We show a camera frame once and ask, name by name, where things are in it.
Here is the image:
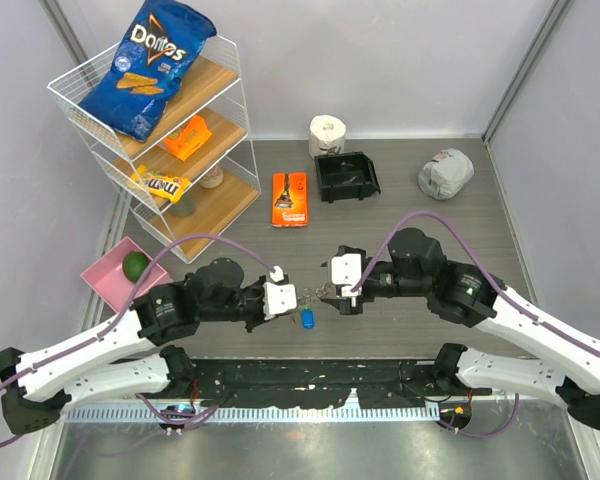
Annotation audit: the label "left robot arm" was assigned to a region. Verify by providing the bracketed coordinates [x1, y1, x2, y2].
[0, 258, 297, 435]

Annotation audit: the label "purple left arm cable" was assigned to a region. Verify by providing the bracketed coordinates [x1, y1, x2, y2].
[0, 233, 284, 449]

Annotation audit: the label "pink plastic tray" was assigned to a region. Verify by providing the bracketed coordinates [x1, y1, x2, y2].
[81, 237, 152, 313]

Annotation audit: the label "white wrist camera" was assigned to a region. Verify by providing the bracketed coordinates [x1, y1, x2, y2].
[263, 266, 298, 321]
[327, 253, 363, 298]

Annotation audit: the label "orange razor box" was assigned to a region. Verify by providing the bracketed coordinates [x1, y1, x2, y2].
[271, 172, 309, 228]

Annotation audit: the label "green lime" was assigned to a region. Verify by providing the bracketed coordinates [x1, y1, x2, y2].
[122, 251, 150, 283]

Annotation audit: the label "blue Doritos chip bag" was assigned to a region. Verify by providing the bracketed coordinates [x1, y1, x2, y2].
[79, 1, 217, 142]

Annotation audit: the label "grey wrapped paper bundle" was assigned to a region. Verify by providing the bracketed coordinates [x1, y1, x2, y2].
[417, 148, 475, 200]

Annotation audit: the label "orange snack box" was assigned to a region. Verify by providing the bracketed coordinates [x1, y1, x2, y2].
[161, 115, 212, 161]

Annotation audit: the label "white wire wooden shelf rack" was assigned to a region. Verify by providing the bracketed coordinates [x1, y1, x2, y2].
[48, 36, 261, 245]

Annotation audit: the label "white toilet paper roll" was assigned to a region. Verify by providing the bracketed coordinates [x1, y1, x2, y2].
[308, 115, 347, 158]

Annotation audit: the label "black plastic storage bin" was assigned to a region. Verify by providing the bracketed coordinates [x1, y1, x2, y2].
[314, 152, 381, 204]

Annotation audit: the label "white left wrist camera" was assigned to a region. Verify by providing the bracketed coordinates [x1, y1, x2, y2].
[263, 266, 298, 321]

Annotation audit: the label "blue tag key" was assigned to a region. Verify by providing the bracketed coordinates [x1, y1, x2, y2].
[290, 305, 316, 330]

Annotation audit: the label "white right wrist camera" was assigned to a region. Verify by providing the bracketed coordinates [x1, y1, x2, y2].
[327, 253, 363, 298]

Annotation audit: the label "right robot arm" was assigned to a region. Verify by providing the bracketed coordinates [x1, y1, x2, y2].
[322, 228, 600, 431]

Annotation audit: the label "yellow M&M candy bag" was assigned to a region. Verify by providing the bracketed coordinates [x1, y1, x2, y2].
[131, 165, 191, 203]

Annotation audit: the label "keys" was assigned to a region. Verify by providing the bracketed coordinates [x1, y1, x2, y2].
[329, 161, 362, 186]

